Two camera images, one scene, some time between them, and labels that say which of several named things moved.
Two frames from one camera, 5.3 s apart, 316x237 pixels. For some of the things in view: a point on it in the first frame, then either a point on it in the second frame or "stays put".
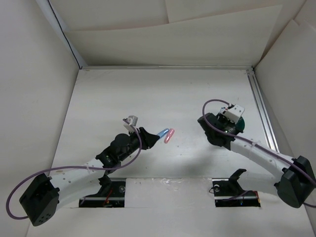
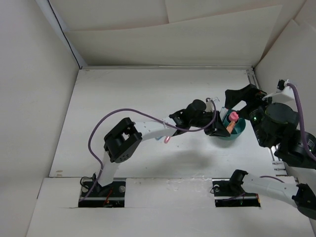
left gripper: [150, 138] to [218, 130]
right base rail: [229, 193] stays put
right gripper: [221, 118] to [249, 93]
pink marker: [169, 135] stays put
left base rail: [112, 195] stays put
